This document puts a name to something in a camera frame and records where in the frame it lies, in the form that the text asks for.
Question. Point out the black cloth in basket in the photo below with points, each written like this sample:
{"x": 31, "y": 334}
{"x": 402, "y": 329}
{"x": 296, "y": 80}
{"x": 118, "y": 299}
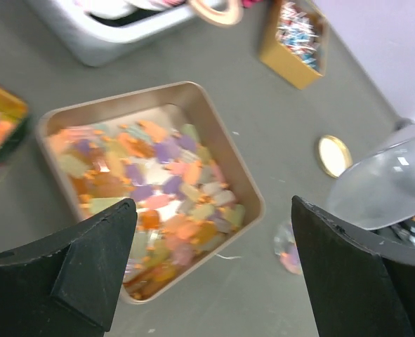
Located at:
{"x": 136, "y": 16}

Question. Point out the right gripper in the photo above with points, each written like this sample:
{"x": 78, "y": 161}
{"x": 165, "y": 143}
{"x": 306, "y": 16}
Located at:
{"x": 402, "y": 232}

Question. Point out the white round lid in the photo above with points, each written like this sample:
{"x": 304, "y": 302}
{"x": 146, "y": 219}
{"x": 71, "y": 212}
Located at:
{"x": 333, "y": 155}

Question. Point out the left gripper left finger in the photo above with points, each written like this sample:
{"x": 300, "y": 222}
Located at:
{"x": 68, "y": 283}

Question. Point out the gold tin pastel gummies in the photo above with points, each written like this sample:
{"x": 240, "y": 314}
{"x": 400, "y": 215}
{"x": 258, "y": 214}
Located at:
{"x": 166, "y": 149}

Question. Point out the gold tin wrapped candies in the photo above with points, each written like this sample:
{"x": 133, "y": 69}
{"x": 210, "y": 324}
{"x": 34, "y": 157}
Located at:
{"x": 295, "y": 42}

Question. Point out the grey plastic basket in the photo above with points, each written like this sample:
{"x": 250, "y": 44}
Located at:
{"x": 95, "y": 44}

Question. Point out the clear round container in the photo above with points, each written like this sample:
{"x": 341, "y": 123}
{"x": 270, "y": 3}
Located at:
{"x": 285, "y": 248}

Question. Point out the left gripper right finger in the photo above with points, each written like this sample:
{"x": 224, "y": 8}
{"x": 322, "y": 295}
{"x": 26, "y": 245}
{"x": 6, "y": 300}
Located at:
{"x": 359, "y": 283}

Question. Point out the clear plastic scoop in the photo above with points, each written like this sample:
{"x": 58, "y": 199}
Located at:
{"x": 379, "y": 190}

